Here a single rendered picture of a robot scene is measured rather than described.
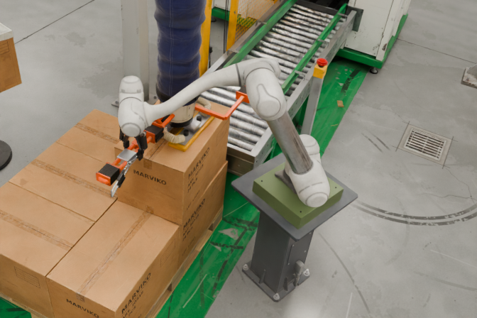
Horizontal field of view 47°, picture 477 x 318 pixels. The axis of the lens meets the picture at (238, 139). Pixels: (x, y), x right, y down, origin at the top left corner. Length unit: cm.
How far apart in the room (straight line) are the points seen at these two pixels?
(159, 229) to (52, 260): 55
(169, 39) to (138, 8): 161
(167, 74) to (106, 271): 101
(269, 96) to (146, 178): 97
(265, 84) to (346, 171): 221
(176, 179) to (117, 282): 57
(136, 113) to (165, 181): 66
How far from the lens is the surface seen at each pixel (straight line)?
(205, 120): 298
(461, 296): 383
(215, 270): 349
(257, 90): 219
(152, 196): 294
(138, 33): 426
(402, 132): 487
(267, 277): 341
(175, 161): 276
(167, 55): 261
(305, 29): 490
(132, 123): 221
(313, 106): 366
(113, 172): 248
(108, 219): 304
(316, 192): 256
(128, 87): 234
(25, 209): 316
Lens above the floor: 282
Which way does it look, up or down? 40 degrees down
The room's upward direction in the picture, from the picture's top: 7 degrees clockwise
